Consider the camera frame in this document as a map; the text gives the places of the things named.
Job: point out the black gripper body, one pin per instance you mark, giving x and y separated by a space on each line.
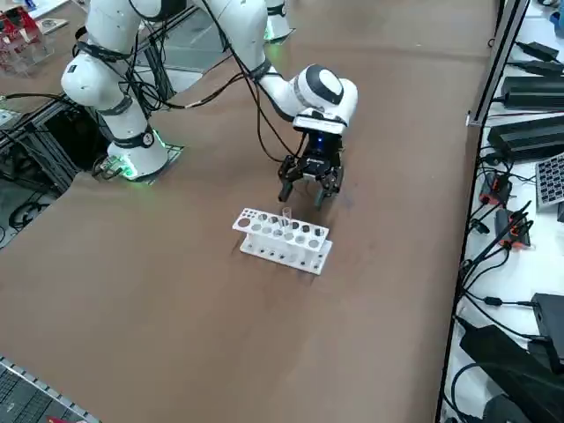
319 161

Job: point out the clear glass test tube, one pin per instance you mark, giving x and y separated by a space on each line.
287 216

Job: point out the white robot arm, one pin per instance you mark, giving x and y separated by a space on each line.
277 26
110 39

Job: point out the white test tube rack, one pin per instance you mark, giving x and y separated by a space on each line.
251 249

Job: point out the black and orange device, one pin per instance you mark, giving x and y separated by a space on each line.
495 187
513 229

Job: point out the black power brick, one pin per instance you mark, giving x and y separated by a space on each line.
533 94
524 136

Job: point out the checker pattern board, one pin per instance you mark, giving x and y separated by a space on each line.
551 180

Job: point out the slim black adapter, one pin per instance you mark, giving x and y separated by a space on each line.
542 68
539 50

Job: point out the black box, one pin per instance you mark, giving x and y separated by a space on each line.
551 313

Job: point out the clear acrylic stand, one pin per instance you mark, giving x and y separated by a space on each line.
22 48

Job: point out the black grid panel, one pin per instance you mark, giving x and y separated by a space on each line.
22 396

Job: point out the aluminium camera post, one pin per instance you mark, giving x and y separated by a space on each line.
498 66

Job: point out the aluminium support frame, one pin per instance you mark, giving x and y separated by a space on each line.
44 128

